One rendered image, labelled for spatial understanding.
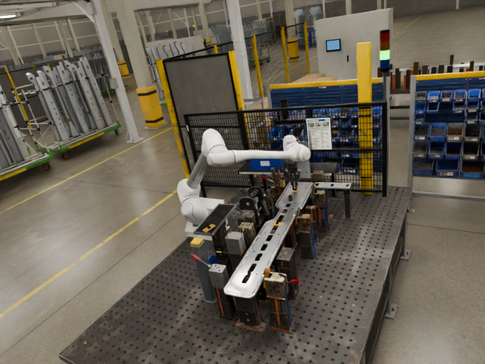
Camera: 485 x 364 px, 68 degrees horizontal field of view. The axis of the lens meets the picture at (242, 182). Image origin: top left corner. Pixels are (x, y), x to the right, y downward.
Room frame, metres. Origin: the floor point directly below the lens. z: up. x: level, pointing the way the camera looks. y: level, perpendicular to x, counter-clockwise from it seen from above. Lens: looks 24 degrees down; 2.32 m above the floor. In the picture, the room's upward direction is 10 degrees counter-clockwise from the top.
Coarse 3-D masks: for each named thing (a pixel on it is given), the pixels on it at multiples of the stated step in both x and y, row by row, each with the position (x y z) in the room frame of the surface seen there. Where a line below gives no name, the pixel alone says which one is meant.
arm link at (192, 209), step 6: (192, 198) 2.62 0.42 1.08; (186, 204) 2.53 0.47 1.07; (192, 204) 2.53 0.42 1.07; (198, 204) 2.58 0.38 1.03; (186, 210) 2.50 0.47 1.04; (192, 210) 2.49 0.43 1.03; (198, 210) 2.52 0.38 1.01; (204, 210) 2.59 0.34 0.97; (186, 216) 2.49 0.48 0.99; (192, 216) 2.49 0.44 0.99; (198, 216) 2.51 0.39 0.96; (204, 216) 2.56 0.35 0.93; (192, 222) 2.54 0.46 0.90; (198, 222) 2.54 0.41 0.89
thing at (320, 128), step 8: (312, 120) 3.01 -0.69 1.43; (320, 120) 2.97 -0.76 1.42; (328, 120) 2.94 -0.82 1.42; (312, 128) 3.01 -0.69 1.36; (320, 128) 2.98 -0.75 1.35; (328, 128) 2.94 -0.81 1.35; (312, 136) 3.01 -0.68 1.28; (320, 136) 2.98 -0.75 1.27; (328, 136) 2.95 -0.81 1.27; (312, 144) 3.02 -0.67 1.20; (320, 144) 2.98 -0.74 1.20; (328, 144) 2.95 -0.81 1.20
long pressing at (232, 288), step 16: (288, 192) 2.57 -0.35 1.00; (304, 192) 2.52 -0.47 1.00; (288, 208) 2.32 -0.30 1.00; (288, 224) 2.10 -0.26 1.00; (256, 240) 1.97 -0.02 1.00; (272, 240) 1.94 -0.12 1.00; (256, 256) 1.81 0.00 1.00; (272, 256) 1.78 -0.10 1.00; (240, 272) 1.68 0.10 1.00; (256, 272) 1.65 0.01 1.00; (224, 288) 1.56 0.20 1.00; (240, 288) 1.55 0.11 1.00; (256, 288) 1.53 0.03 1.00
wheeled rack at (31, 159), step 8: (8, 104) 7.91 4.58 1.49; (16, 104) 7.80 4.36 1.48; (24, 128) 8.09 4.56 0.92; (40, 152) 7.94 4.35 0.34; (48, 152) 7.70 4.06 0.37; (32, 160) 7.50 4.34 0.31; (40, 160) 7.53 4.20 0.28; (48, 160) 7.63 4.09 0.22; (0, 168) 7.40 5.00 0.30; (8, 168) 7.31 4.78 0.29; (16, 168) 7.21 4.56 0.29; (24, 168) 7.20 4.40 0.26; (48, 168) 7.67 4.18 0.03; (8, 176) 6.94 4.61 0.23
